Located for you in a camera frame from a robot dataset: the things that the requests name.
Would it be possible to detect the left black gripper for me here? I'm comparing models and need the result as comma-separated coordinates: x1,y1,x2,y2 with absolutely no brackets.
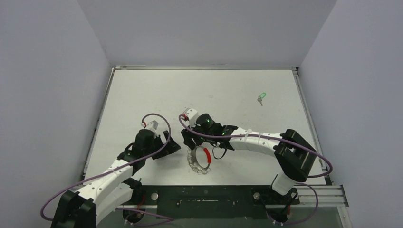
144,131,180,160

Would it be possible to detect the large keyring with small rings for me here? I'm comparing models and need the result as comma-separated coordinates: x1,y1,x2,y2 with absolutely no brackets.
187,146,212,175

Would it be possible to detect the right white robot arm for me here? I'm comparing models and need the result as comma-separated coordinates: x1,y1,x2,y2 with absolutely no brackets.
179,110,316,204

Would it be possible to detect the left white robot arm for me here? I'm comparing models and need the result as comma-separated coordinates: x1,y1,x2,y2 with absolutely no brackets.
51,129,181,228

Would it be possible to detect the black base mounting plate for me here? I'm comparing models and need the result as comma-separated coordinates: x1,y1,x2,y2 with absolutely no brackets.
123,185,300,219

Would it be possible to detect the key with green tag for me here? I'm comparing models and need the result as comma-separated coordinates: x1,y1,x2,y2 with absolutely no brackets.
257,92,267,106

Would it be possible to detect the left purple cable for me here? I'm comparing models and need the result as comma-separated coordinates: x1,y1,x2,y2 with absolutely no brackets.
40,113,175,227

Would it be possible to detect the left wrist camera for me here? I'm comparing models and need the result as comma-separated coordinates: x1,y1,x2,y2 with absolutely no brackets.
144,120,159,135

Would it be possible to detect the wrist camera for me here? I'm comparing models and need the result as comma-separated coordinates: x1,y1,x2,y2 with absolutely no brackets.
144,120,159,135
183,108,199,125

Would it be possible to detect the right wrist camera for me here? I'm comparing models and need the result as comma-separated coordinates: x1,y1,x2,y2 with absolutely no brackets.
183,108,199,125

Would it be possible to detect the aluminium frame rail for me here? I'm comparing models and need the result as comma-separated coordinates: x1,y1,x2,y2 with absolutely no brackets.
296,185,349,207

